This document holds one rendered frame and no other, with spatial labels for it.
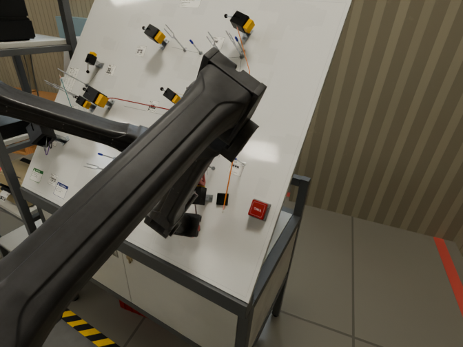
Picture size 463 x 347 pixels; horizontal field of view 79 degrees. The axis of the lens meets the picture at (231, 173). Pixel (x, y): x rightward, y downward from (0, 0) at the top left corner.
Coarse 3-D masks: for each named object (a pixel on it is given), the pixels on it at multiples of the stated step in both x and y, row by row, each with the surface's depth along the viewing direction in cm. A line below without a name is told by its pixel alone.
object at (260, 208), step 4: (252, 200) 88; (256, 200) 87; (252, 204) 88; (256, 204) 87; (260, 204) 87; (264, 204) 86; (252, 208) 87; (256, 208) 87; (260, 208) 86; (264, 208) 86; (248, 212) 88; (252, 212) 87; (256, 212) 87; (260, 212) 86; (264, 212) 86; (256, 216) 86; (260, 216) 86; (264, 216) 87
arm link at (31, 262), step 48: (192, 96) 28; (240, 96) 30; (144, 144) 24; (192, 144) 26; (96, 192) 22; (144, 192) 23; (48, 240) 19; (96, 240) 20; (0, 288) 17; (48, 288) 18; (0, 336) 16
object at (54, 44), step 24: (72, 24) 136; (0, 48) 117; (24, 48) 122; (48, 48) 130; (72, 48) 139; (24, 72) 173; (0, 144) 124; (24, 144) 133; (24, 216) 142; (0, 240) 186
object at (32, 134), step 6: (30, 126) 115; (36, 126) 114; (42, 126) 114; (30, 132) 114; (36, 132) 113; (42, 132) 112; (48, 132) 115; (30, 138) 113; (36, 138) 112; (42, 138) 118; (48, 138) 117; (54, 138) 117; (60, 138) 123; (66, 138) 127; (36, 144) 114; (42, 144) 117
